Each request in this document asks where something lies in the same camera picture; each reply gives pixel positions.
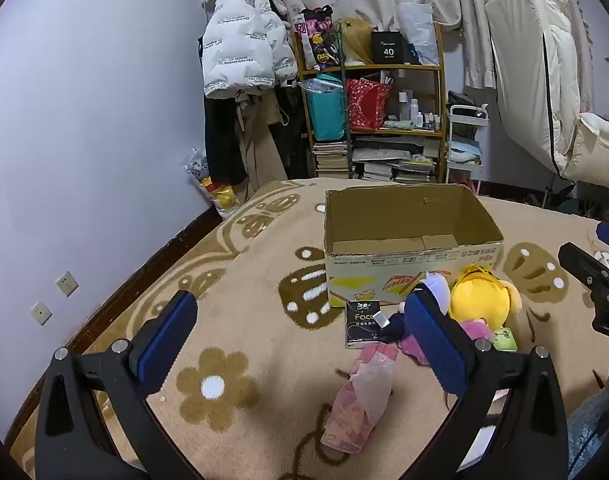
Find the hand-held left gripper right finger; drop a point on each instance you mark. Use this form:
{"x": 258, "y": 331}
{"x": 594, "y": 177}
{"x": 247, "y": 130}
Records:
{"x": 437, "y": 345}

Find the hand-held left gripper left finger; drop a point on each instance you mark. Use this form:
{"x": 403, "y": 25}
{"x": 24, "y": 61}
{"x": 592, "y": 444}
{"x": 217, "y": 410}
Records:
{"x": 165, "y": 342}

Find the yellow plush toy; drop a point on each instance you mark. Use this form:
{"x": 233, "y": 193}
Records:
{"x": 479, "y": 295}

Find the black tissue pack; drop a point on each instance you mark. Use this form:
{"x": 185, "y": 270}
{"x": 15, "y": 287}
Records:
{"x": 359, "y": 327}

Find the printed cardboard box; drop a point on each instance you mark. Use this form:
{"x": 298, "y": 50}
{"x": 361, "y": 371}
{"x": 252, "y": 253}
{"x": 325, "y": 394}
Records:
{"x": 384, "y": 263}

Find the pink tissue pack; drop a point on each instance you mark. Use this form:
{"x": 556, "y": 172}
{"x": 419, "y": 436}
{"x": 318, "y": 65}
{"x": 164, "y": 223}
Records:
{"x": 354, "y": 410}

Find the green tissue pack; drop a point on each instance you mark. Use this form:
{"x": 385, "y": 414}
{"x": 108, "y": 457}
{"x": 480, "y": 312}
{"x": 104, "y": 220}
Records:
{"x": 504, "y": 340}

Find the white cushion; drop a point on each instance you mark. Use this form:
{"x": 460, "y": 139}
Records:
{"x": 597, "y": 150}

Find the beige flower-patterned rug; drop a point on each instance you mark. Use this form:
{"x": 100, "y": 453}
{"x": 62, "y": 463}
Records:
{"x": 264, "y": 320}

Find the person's light blue fuzzy clothing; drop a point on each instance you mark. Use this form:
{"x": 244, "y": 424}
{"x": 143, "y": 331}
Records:
{"x": 584, "y": 430}

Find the yellow red snack bag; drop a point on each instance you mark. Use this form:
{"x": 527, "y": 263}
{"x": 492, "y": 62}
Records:
{"x": 219, "y": 195}

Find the light blue folded cloth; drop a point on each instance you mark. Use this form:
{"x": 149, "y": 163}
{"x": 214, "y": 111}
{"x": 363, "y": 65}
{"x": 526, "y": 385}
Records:
{"x": 464, "y": 152}

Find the white folded mattress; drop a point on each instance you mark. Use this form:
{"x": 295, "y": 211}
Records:
{"x": 559, "y": 75}

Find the white snack bag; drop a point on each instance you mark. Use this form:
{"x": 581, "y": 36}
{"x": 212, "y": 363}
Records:
{"x": 197, "y": 165}

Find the white utility cart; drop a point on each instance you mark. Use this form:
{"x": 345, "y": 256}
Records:
{"x": 467, "y": 116}

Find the black hanging garment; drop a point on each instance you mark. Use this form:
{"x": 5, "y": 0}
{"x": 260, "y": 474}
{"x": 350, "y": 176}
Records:
{"x": 219, "y": 140}

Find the beige hanging coat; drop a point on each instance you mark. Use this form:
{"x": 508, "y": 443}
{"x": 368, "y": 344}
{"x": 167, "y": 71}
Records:
{"x": 259, "y": 150}

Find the stack of books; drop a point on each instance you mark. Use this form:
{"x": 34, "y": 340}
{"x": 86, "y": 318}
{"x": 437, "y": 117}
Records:
{"x": 329, "y": 157}

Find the row of cosmetic bottles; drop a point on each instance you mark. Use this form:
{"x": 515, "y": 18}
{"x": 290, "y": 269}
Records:
{"x": 414, "y": 110}

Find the red patterned bag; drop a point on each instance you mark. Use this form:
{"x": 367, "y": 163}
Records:
{"x": 367, "y": 105}

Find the teal bag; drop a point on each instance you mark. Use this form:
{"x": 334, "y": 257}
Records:
{"x": 327, "y": 115}

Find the wooden shelf with clutter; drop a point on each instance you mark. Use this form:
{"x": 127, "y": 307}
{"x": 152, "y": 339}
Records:
{"x": 384, "y": 66}

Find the black box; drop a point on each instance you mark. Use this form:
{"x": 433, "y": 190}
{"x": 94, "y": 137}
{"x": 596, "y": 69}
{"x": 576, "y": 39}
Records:
{"x": 389, "y": 50}

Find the clear plastic bag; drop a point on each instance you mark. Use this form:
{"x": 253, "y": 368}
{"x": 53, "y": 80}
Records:
{"x": 414, "y": 25}

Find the blonde wig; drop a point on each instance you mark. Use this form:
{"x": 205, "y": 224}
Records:
{"x": 357, "y": 40}

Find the white puffer jacket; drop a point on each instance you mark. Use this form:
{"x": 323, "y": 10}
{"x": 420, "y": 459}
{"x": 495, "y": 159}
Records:
{"x": 239, "y": 35}

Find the black pink printed bag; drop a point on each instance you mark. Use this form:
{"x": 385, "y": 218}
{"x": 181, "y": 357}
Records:
{"x": 317, "y": 35}

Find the white wall socket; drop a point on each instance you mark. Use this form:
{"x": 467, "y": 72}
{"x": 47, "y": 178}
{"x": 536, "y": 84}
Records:
{"x": 67, "y": 284}
{"x": 41, "y": 313}

